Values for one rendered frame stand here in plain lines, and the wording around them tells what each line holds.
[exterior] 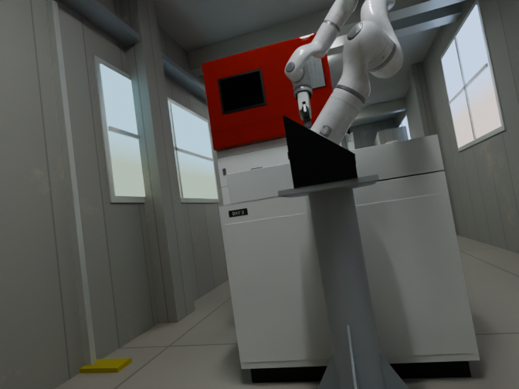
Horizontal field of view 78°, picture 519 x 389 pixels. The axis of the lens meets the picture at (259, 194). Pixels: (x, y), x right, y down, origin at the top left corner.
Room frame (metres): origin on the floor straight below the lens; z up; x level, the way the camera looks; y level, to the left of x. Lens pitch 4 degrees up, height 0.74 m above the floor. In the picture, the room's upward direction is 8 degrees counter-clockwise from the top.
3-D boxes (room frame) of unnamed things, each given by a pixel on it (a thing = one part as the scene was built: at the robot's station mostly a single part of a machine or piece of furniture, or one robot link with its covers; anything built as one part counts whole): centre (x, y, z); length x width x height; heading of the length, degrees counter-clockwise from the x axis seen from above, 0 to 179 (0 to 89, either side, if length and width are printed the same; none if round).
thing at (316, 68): (2.37, -0.22, 1.52); 0.81 x 0.75 x 0.60; 77
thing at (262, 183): (1.46, -0.14, 0.89); 0.55 x 0.09 x 0.14; 77
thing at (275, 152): (2.07, -0.15, 1.02); 0.81 x 0.03 x 0.40; 77
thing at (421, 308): (1.68, -0.34, 0.41); 0.96 x 0.64 x 0.82; 77
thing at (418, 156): (1.62, -0.64, 0.89); 0.62 x 0.35 x 0.14; 167
